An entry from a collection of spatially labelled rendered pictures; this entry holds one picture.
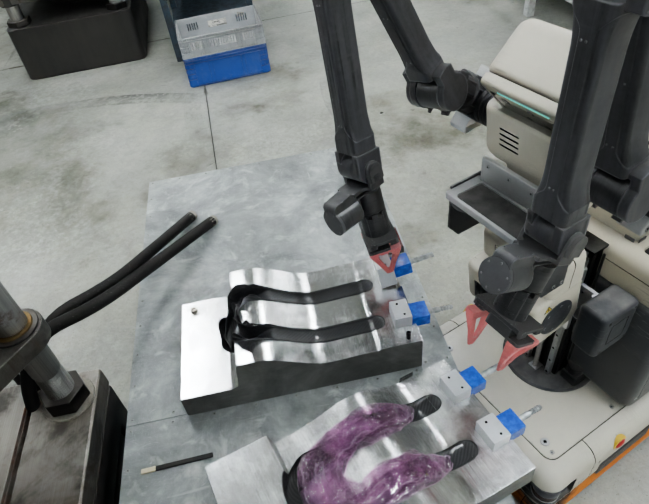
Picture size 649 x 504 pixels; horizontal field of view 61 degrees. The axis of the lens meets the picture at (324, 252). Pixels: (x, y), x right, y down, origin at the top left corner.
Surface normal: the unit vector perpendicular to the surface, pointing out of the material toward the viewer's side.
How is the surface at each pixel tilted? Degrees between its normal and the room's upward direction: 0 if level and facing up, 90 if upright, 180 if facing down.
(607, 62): 90
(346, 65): 77
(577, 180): 89
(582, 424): 0
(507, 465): 0
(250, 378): 90
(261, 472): 0
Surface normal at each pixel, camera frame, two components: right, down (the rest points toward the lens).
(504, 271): -0.80, 0.06
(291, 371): 0.18, 0.67
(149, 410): -0.11, -0.72
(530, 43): -0.65, -0.24
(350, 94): 0.58, 0.33
